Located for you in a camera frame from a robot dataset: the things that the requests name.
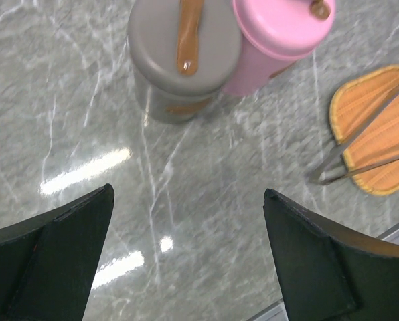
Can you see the grey cylindrical canister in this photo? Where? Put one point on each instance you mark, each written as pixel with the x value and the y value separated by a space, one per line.
pixel 165 107

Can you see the pink round lid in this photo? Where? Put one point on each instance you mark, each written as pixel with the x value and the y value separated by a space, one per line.
pixel 285 29

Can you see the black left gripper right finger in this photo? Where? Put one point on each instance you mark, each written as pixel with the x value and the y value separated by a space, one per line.
pixel 297 249

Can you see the aluminium front rail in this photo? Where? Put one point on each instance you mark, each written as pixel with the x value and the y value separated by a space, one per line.
pixel 364 278

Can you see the metal serving tongs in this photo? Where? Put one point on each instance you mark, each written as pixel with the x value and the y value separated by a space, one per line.
pixel 373 145

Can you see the woven bamboo tray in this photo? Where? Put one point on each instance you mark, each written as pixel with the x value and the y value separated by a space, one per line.
pixel 346 111

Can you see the pink cylindrical canister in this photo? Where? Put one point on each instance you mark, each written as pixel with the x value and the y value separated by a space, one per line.
pixel 253 71

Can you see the grey round lid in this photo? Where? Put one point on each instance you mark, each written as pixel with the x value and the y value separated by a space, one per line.
pixel 186 48

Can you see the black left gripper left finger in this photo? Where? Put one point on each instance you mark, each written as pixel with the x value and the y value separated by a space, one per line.
pixel 48 262

